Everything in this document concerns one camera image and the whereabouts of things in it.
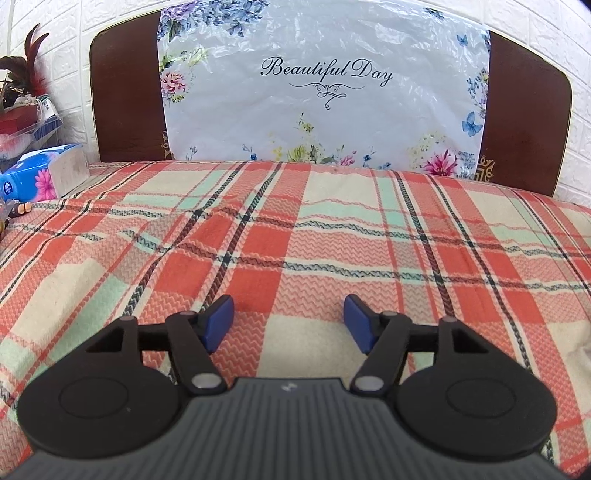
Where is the brown wooden headboard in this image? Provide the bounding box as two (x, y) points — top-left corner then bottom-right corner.
(89, 13), (572, 196)

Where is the red feather decoration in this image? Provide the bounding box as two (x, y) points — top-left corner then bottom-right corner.
(1, 24), (49, 108)

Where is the clear plastic container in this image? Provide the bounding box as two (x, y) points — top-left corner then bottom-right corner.
(1, 95), (63, 161)

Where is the red plaid bed sheet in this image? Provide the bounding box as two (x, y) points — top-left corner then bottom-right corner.
(1, 161), (590, 475)

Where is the blue tissue pack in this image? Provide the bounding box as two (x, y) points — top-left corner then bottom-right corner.
(1, 144), (89, 202)

